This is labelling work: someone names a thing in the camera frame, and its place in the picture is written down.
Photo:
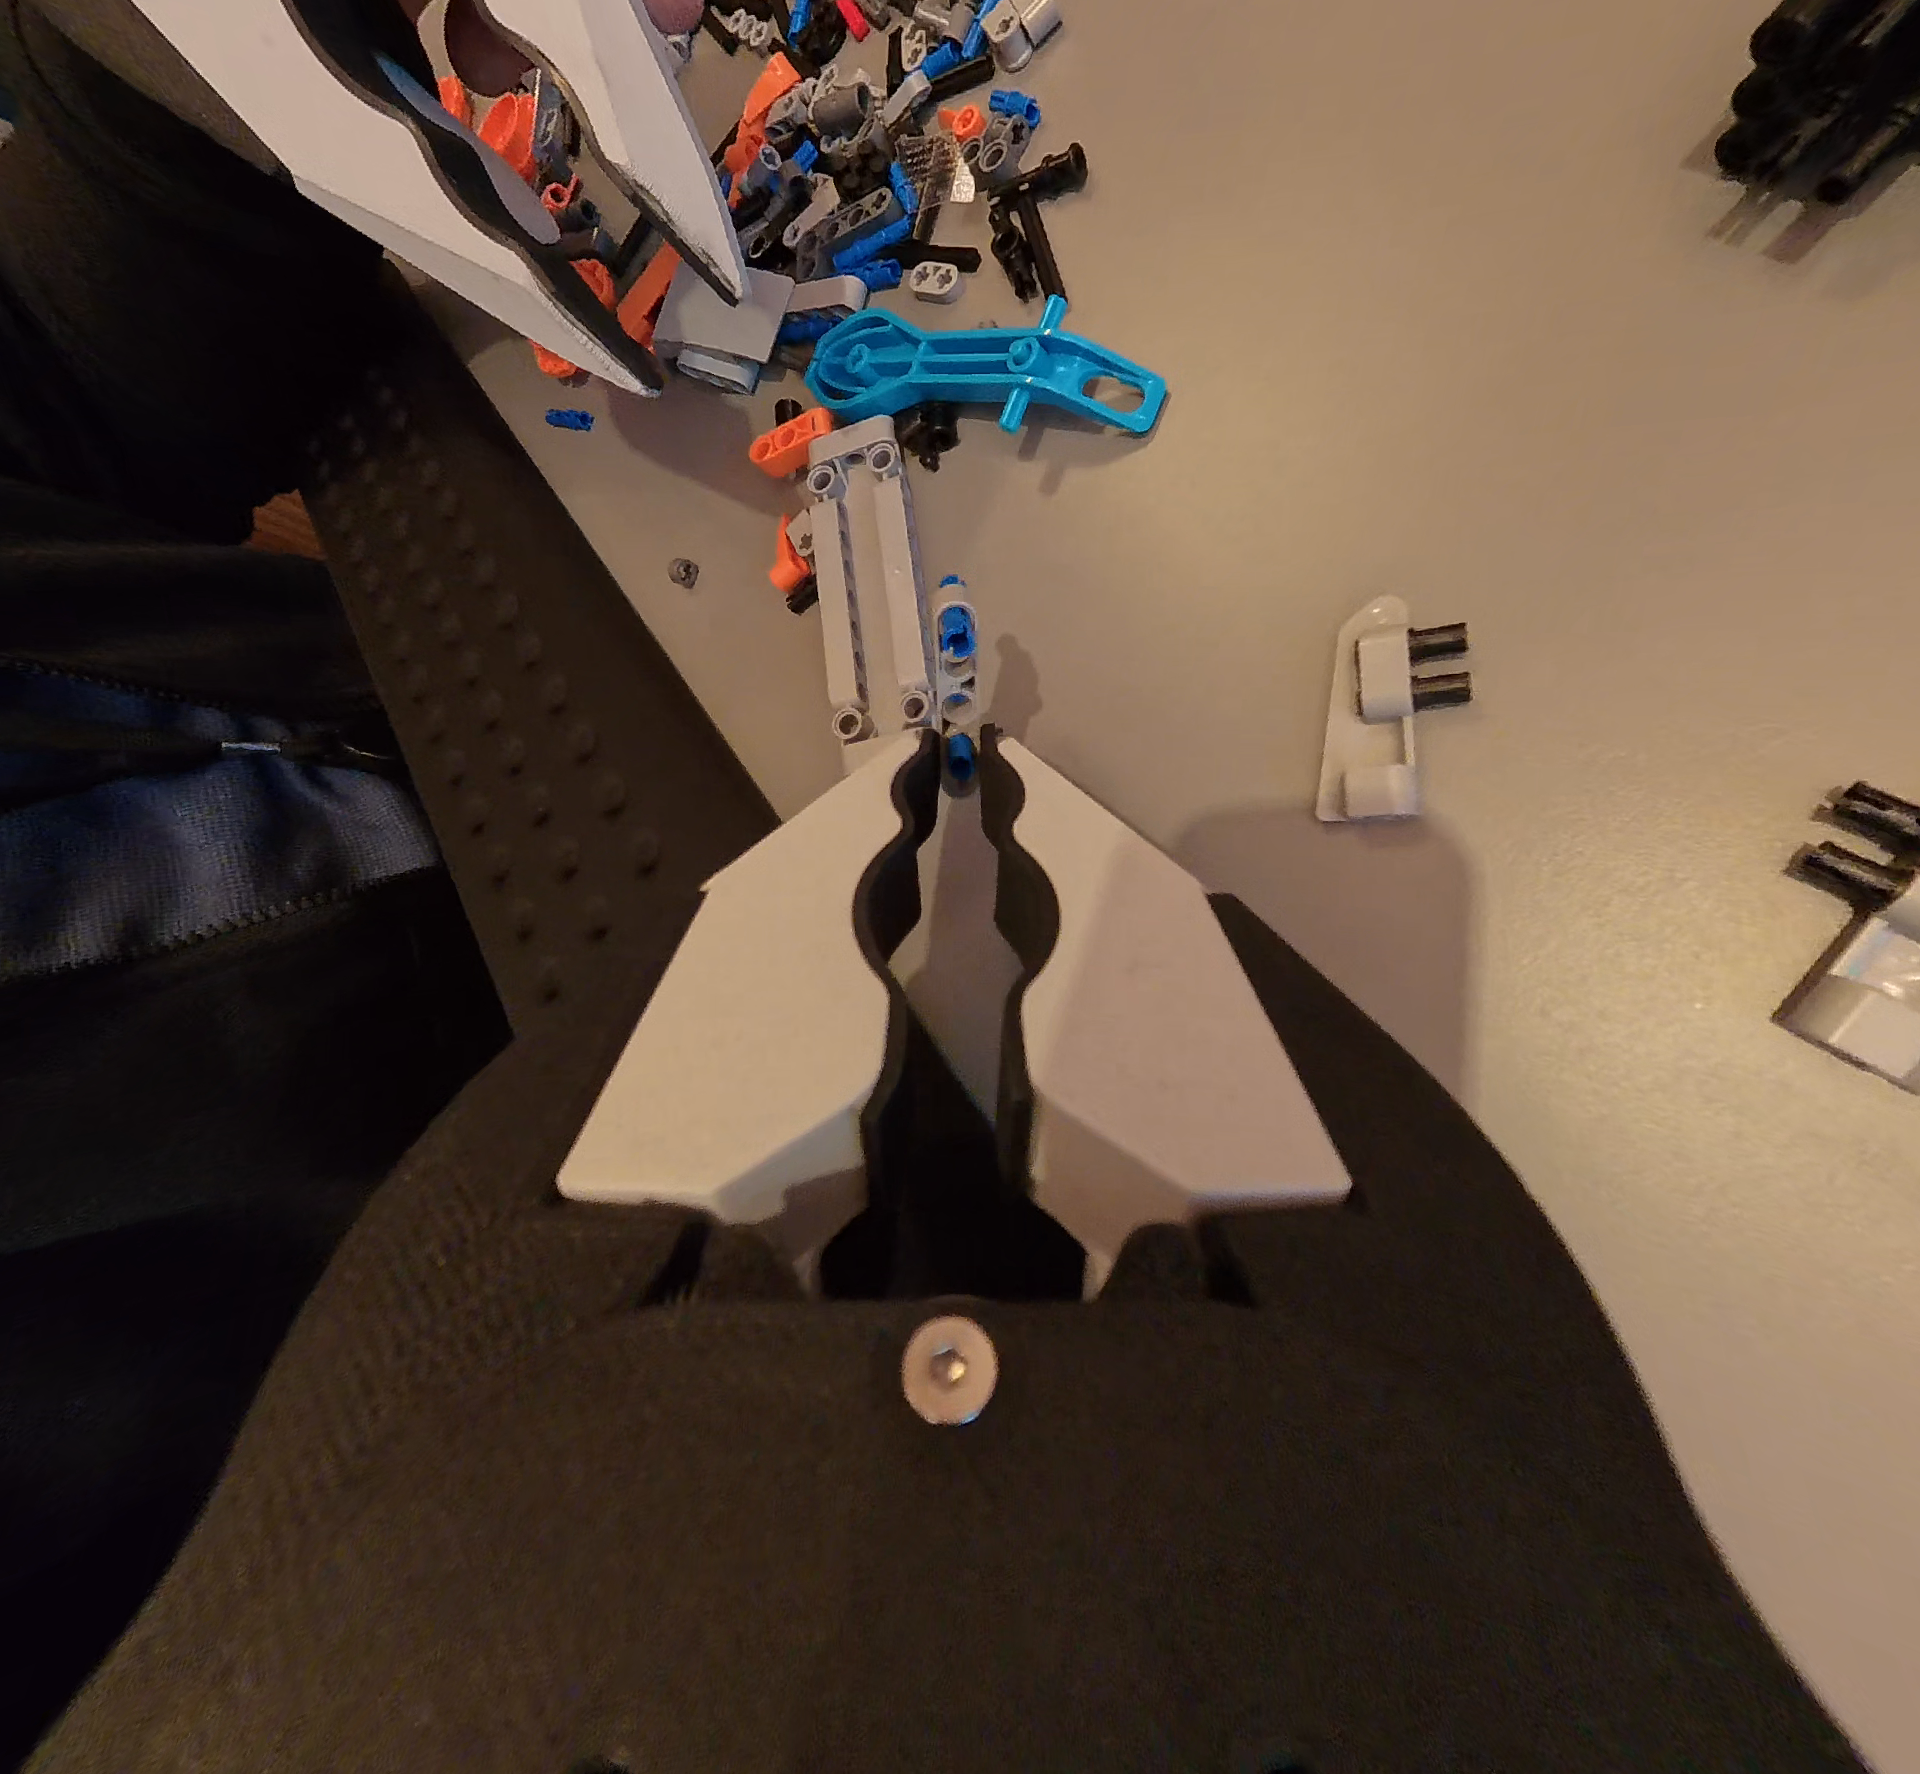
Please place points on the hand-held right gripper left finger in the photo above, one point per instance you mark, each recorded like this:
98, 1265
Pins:
721, 1071

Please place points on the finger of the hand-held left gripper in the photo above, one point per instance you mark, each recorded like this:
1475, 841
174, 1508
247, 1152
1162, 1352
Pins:
270, 34
587, 4

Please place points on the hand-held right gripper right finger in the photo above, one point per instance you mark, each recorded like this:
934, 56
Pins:
1187, 1071

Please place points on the pile of plastic building pieces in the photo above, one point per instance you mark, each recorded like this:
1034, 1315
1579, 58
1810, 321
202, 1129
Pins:
901, 65

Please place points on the blue connector pin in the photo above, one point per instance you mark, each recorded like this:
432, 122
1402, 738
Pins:
954, 650

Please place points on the turquoise connector piece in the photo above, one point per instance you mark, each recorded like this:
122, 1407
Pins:
976, 370

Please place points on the small black machine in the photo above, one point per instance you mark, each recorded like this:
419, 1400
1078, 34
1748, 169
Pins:
1837, 65

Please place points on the grey frame with orange bracket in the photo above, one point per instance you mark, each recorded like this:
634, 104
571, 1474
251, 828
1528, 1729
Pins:
871, 574

